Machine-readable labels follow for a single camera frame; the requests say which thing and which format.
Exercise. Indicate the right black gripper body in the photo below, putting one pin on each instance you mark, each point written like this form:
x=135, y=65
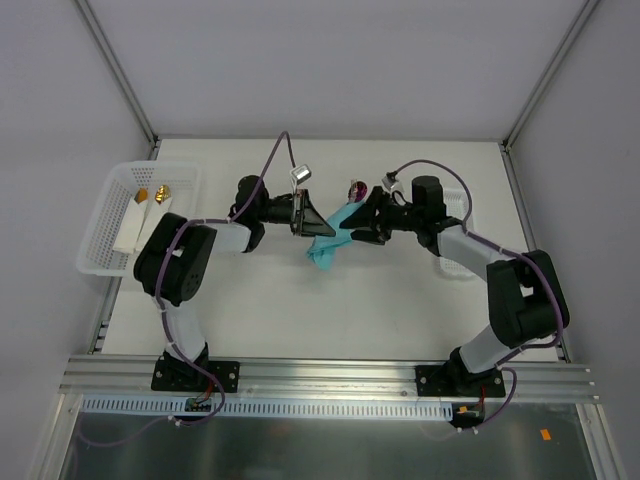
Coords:
x=376, y=214

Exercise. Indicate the right rolled white napkin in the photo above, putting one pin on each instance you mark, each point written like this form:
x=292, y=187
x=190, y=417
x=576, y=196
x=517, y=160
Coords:
x=159, y=205

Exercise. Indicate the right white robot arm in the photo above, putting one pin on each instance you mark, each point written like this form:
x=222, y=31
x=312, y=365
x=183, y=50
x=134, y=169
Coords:
x=525, y=300

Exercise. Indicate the large white plastic basket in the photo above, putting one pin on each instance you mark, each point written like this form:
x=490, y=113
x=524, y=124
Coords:
x=96, y=255

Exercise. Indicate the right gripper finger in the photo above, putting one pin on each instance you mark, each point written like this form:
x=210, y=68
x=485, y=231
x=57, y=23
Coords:
x=364, y=218
x=373, y=236

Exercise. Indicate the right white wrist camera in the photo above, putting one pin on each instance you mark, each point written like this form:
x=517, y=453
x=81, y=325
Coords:
x=390, y=182

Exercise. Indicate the white slotted cable duct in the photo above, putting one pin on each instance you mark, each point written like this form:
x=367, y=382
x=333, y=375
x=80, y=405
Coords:
x=271, y=408

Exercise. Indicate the iridescent spoon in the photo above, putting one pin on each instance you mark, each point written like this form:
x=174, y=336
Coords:
x=357, y=191

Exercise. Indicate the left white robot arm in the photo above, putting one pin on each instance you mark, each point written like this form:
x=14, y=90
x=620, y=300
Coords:
x=173, y=263

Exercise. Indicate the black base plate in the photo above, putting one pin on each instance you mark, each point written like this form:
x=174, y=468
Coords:
x=448, y=381
x=173, y=375

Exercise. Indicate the aluminium mounting rail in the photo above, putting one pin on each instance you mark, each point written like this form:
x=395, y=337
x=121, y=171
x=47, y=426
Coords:
x=535, y=382

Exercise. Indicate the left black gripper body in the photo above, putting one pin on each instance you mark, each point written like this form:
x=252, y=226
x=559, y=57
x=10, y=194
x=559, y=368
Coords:
x=300, y=213

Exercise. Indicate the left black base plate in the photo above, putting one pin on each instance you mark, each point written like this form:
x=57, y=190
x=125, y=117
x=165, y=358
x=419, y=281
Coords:
x=173, y=375

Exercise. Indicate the blue paper napkin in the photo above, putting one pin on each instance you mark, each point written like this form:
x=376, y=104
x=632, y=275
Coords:
x=323, y=249

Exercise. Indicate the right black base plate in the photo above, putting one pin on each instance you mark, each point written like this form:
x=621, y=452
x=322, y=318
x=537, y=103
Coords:
x=448, y=381

